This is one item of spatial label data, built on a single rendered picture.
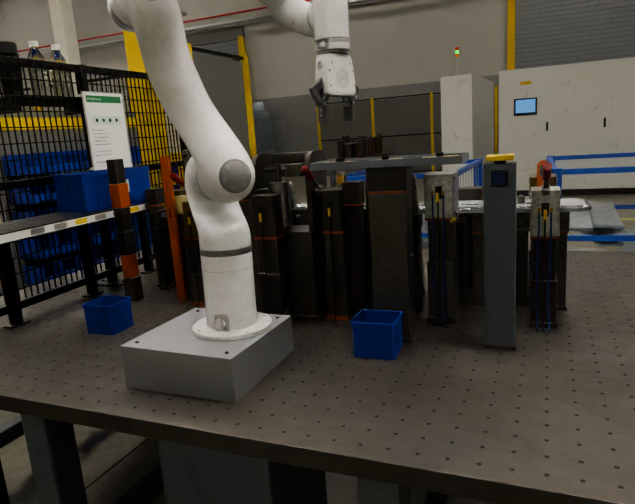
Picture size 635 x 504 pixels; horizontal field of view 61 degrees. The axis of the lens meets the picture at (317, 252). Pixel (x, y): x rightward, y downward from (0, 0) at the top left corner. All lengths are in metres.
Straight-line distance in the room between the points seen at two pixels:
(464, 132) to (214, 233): 8.41
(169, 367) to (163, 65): 0.63
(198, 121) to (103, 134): 1.17
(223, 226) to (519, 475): 0.76
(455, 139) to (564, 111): 1.68
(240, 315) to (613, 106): 8.57
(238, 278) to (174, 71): 0.46
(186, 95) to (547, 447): 0.95
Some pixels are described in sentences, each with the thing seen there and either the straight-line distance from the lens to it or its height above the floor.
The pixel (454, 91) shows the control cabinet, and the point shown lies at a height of 1.75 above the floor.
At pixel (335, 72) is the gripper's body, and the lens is 1.37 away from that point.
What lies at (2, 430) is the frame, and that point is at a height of 0.23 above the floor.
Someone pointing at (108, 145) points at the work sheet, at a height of 1.25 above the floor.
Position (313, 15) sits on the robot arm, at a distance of 1.42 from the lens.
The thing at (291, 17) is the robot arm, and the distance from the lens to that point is 1.46.
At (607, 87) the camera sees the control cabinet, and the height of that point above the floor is 1.60.
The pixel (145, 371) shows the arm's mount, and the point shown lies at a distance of 1.30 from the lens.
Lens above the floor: 1.24
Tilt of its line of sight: 12 degrees down
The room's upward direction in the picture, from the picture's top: 4 degrees counter-clockwise
